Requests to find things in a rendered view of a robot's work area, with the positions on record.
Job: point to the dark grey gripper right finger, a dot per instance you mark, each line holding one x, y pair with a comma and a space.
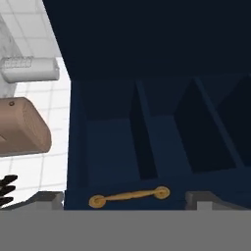
202, 200

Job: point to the dark blue cabinet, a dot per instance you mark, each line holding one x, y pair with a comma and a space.
147, 36

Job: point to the wooden knife block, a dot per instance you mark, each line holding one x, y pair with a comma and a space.
19, 127

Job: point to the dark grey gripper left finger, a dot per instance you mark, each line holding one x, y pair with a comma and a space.
45, 200

